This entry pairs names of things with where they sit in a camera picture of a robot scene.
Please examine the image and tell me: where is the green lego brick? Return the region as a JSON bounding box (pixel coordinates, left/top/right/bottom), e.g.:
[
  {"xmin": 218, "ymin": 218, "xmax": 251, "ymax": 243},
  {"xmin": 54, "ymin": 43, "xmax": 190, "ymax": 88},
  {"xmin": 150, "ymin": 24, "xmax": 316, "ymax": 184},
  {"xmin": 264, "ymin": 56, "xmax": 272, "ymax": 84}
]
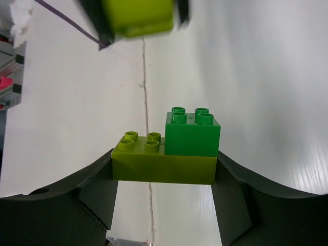
[{"xmin": 165, "ymin": 107, "xmax": 221, "ymax": 157}]

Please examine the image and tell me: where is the lime sloped lego brick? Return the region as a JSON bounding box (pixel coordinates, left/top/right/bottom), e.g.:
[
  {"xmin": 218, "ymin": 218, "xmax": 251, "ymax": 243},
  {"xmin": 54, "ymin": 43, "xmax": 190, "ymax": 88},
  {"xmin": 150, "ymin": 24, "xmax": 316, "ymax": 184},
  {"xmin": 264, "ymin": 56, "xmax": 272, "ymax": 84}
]
[{"xmin": 101, "ymin": 0, "xmax": 174, "ymax": 38}]

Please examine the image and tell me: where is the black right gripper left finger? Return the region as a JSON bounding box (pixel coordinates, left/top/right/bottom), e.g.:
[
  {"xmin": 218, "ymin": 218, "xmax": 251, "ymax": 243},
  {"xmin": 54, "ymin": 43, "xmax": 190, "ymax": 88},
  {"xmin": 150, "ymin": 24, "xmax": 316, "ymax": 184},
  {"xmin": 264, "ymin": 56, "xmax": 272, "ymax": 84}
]
[{"xmin": 1, "ymin": 151, "xmax": 118, "ymax": 245}]

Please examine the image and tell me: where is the lime long lego brick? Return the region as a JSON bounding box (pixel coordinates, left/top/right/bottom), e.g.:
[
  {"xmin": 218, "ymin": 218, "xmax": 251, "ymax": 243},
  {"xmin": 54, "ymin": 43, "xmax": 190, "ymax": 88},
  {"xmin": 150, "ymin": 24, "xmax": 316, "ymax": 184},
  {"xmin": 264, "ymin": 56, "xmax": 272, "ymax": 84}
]
[{"xmin": 111, "ymin": 131, "xmax": 217, "ymax": 185}]

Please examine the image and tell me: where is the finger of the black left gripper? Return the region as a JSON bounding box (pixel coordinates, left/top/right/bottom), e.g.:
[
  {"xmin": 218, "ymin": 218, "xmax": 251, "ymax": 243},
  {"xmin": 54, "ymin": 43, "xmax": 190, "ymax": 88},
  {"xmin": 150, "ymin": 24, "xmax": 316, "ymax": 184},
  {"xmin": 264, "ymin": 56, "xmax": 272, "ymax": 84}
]
[
  {"xmin": 175, "ymin": 0, "xmax": 190, "ymax": 28},
  {"xmin": 77, "ymin": 0, "xmax": 115, "ymax": 51}
]

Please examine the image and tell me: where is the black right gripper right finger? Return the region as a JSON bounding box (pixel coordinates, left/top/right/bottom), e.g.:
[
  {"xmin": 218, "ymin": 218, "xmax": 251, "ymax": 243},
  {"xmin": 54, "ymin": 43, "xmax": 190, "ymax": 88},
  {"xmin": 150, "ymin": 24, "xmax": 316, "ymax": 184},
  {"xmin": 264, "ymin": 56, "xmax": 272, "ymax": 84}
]
[{"xmin": 212, "ymin": 152, "xmax": 327, "ymax": 245}]

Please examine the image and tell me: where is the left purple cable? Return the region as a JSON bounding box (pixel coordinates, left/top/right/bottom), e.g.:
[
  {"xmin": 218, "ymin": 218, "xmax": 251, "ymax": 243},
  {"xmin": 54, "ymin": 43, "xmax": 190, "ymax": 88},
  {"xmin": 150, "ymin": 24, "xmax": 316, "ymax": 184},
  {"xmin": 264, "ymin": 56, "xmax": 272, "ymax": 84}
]
[{"xmin": 34, "ymin": 0, "xmax": 107, "ymax": 48}]

